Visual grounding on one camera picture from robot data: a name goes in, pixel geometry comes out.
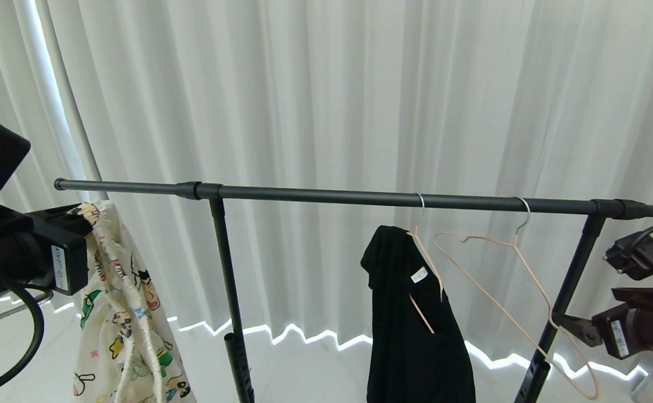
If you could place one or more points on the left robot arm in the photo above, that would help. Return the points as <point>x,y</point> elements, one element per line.
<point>7,310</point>

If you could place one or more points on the black garment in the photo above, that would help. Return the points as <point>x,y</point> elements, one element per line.
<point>410,358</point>

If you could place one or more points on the black clothes rack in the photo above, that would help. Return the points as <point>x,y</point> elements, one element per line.
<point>360,197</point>

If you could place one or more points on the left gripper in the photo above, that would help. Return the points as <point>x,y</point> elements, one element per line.
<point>13,246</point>

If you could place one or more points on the pink clothes hanger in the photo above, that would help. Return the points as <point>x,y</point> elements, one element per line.
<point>428,263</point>
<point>527,277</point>

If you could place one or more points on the cream printed garment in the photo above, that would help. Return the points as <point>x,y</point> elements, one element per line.
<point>130,336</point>

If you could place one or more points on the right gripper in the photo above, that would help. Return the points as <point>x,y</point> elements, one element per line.
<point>639,330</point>

